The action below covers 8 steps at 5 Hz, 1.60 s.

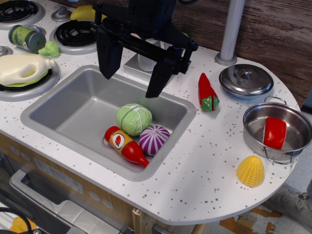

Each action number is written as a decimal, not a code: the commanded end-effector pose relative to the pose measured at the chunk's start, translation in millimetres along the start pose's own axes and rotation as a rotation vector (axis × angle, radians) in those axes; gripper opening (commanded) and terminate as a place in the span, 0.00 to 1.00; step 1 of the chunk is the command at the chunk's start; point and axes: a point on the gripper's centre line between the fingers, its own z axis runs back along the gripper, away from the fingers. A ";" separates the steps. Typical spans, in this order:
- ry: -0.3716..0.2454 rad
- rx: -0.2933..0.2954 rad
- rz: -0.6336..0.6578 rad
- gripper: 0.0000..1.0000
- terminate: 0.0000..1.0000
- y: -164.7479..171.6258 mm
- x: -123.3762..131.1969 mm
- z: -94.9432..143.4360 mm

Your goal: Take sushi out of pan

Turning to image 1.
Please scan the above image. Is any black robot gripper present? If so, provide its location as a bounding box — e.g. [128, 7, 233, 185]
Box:
[93, 0, 198, 98]

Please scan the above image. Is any small steel pan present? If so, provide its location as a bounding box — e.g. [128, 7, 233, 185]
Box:
[243, 97, 312, 165]

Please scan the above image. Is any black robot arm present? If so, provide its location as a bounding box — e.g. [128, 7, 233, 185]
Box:
[93, 0, 198, 98]

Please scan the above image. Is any silver toy faucet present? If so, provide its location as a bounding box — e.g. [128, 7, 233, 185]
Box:
[123, 39, 171, 82]

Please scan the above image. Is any green toy cabbage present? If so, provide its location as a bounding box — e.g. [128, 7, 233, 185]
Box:
[116, 103, 153, 136]

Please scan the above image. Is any black coil burner centre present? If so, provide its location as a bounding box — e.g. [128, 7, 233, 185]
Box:
[49, 20, 97, 56]

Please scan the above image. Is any black coil burner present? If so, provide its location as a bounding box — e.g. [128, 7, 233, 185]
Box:
[0, 0, 45, 30]
[49, 20, 97, 56]

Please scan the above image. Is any yellow toy banana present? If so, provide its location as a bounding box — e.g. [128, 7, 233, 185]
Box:
[70, 5, 96, 21]

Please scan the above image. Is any grey toy sink basin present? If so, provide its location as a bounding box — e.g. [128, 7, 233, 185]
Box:
[20, 65, 196, 181]

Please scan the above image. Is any purple toy onion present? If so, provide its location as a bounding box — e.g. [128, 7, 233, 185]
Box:
[139, 125, 170, 156]

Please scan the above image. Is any red toy ketchup bottle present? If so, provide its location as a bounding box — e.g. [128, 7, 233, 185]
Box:
[104, 126, 149, 168]

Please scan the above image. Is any red toy chili pepper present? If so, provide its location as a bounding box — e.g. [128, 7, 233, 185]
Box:
[198, 73, 219, 112]

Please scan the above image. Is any green toy broccoli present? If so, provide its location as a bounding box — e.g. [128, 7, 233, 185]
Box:
[38, 41, 59, 57]

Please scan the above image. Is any silver stove knob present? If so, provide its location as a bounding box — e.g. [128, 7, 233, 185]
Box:
[51, 6, 72, 22]

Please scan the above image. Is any grey vertical pole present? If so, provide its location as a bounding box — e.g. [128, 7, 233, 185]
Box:
[215, 0, 245, 66]

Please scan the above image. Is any steel pot lid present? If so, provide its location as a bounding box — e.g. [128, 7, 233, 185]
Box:
[219, 64, 274, 99]

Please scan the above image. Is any green toy spice can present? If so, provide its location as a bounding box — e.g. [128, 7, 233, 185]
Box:
[8, 25, 46, 54]

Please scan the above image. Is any white toy milk jug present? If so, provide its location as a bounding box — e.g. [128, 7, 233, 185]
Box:
[0, 54, 56, 86]

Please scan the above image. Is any silver stove knob left edge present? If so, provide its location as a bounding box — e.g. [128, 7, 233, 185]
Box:
[0, 46, 13, 57]

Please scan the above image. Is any grey burner under jug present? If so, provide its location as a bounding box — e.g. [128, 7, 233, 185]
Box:
[0, 65, 60, 102]

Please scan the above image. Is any black coil burner top left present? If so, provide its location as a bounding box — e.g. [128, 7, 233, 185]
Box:
[0, 0, 45, 30]

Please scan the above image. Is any yellow toy corn piece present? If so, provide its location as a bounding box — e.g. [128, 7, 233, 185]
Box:
[236, 156, 265, 187]

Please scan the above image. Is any toy oven door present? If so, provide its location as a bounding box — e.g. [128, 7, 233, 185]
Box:
[0, 154, 132, 234]

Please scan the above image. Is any yellow object bottom left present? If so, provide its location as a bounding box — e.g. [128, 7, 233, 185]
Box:
[10, 217, 37, 234]

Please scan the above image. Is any grey shoe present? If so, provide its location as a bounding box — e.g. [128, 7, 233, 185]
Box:
[265, 181, 312, 233]

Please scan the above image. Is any black cable bottom left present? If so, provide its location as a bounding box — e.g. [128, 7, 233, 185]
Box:
[0, 207, 37, 234]

